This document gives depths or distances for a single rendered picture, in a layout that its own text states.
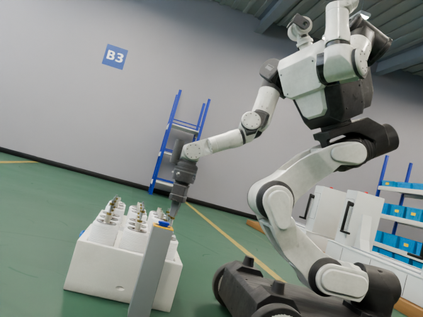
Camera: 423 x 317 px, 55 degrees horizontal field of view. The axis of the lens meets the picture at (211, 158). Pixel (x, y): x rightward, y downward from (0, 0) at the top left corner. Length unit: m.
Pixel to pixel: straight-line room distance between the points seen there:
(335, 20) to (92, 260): 1.12
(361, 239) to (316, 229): 0.80
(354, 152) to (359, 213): 2.63
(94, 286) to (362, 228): 3.05
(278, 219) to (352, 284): 0.37
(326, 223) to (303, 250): 3.29
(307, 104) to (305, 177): 0.28
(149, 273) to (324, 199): 3.58
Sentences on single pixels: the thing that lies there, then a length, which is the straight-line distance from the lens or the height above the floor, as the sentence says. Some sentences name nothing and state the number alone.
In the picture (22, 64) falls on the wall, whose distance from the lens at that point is 8.31.
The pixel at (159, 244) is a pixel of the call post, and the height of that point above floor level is 0.26.
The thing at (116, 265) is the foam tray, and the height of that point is 0.12.
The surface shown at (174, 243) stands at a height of 0.24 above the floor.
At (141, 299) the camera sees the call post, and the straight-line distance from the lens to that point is 1.43.
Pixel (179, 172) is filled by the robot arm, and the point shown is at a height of 0.51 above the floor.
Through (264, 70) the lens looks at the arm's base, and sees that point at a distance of 1.75.
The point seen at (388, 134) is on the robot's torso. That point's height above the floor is 0.86.
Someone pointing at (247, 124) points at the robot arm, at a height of 0.76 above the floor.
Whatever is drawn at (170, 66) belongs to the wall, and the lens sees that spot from 8.11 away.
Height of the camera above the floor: 0.51
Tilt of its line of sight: 3 degrees up
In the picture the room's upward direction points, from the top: 16 degrees clockwise
